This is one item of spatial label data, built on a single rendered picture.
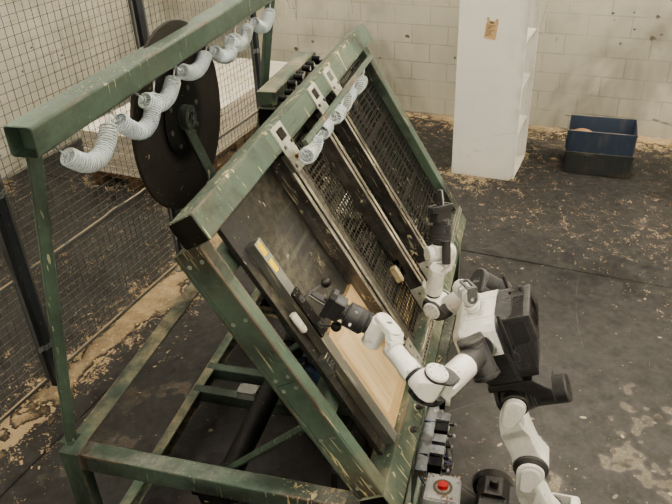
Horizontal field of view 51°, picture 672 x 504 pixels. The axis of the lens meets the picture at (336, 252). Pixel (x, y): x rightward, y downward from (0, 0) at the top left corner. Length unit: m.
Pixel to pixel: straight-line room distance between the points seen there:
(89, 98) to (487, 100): 4.54
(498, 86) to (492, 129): 0.40
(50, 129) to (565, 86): 6.21
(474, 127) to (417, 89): 1.73
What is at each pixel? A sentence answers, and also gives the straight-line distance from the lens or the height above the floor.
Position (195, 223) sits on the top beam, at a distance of 2.07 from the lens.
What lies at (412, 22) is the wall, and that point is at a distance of 7.98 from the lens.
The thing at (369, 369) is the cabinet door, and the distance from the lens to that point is 2.77.
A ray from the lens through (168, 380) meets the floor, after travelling 4.54.
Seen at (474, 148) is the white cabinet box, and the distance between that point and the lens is 6.66.
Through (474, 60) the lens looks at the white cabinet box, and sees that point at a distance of 6.39.
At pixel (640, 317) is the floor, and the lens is 5.12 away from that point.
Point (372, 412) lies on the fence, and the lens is 2.67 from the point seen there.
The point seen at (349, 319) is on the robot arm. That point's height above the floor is 1.50.
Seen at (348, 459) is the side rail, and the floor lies 1.05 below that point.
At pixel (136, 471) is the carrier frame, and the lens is 3.00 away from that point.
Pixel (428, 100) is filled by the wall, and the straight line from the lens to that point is 8.16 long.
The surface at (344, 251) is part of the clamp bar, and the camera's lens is 2.78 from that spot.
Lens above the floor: 2.92
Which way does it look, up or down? 32 degrees down
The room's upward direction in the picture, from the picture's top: 3 degrees counter-clockwise
